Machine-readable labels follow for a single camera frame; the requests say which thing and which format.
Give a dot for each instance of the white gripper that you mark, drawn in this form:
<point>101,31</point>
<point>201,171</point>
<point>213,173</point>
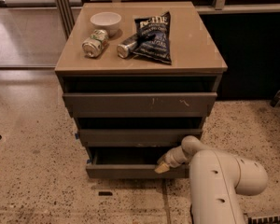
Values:
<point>171,159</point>

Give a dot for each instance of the grey drawer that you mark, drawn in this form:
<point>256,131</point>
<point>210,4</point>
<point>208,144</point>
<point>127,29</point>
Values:
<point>131,163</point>
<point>135,137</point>
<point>139,105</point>

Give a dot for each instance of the grey middle drawer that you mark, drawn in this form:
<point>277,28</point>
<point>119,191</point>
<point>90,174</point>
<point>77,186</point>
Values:
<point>135,137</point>

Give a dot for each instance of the grey drawer cabinet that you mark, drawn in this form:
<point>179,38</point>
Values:
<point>197,65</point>

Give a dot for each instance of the green white soda can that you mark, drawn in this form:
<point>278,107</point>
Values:
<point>94,45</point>

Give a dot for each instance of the dark object by wall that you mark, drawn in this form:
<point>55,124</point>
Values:
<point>276,100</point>

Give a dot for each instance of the grey top drawer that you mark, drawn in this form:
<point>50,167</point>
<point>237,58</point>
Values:
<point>139,105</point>

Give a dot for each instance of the grey bottom drawer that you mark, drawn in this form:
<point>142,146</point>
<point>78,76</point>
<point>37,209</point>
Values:
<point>131,163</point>

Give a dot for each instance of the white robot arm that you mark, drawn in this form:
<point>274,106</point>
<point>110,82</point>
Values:
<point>216,179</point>

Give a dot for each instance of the silver dark soda can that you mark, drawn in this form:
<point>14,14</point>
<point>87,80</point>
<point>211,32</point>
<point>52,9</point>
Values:
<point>126,47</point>

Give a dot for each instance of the grey power strip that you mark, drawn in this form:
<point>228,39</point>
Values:
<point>253,219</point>

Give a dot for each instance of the white bowl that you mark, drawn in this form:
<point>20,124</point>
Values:
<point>108,21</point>

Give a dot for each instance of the dark blue chip bag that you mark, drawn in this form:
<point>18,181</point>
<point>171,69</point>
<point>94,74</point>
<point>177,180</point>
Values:
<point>153,37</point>

